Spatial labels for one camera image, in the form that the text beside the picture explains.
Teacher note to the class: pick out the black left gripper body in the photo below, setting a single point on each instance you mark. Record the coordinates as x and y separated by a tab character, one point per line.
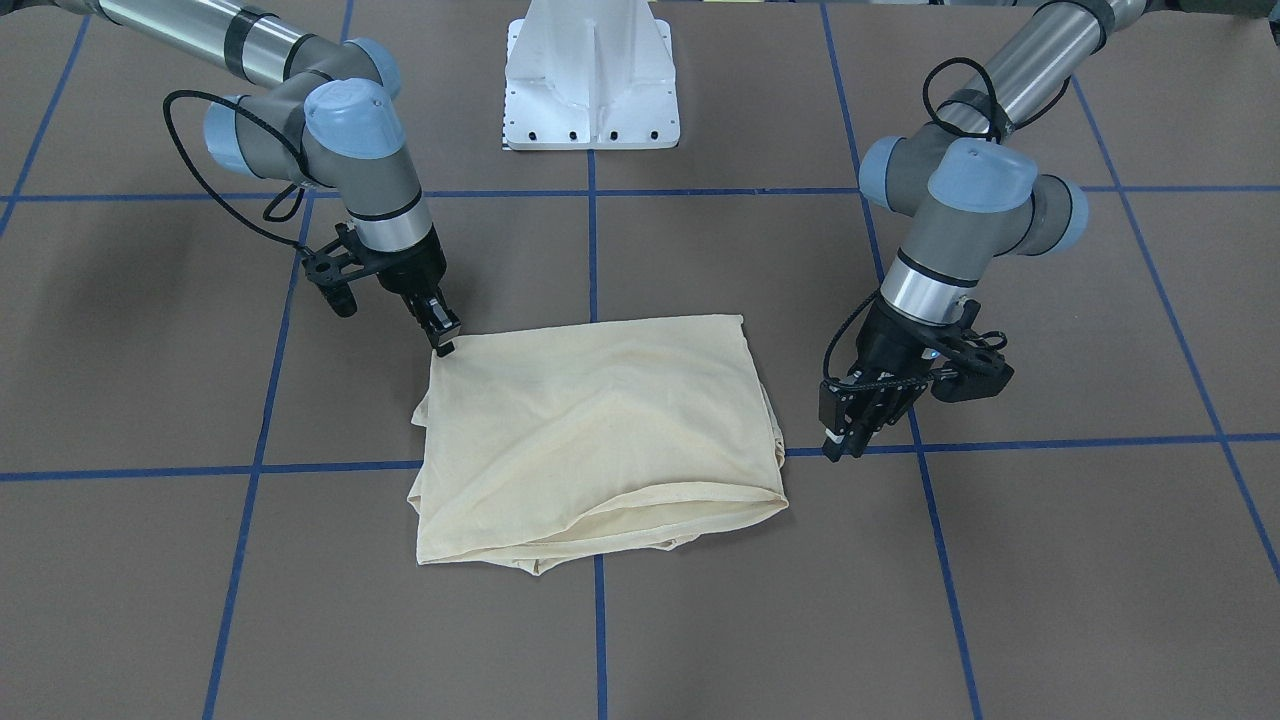
888	349

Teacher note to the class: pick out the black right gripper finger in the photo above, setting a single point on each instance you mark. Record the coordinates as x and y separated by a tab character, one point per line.
437	319

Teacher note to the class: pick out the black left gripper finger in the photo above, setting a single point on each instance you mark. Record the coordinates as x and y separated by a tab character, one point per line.
873	409
834	414

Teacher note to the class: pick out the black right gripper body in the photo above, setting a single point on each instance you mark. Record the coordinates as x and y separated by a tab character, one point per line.
412	274

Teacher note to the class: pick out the cream long-sleeve graphic shirt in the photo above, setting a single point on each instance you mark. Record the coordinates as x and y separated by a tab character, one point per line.
547	446

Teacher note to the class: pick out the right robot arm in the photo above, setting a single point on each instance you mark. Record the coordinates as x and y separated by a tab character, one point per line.
325	120

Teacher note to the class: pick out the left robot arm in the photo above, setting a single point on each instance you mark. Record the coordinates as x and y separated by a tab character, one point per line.
970	199

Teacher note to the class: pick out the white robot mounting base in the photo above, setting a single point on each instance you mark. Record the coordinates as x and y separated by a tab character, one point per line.
590	75

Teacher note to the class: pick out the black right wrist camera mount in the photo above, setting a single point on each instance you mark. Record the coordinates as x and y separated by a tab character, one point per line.
336	265

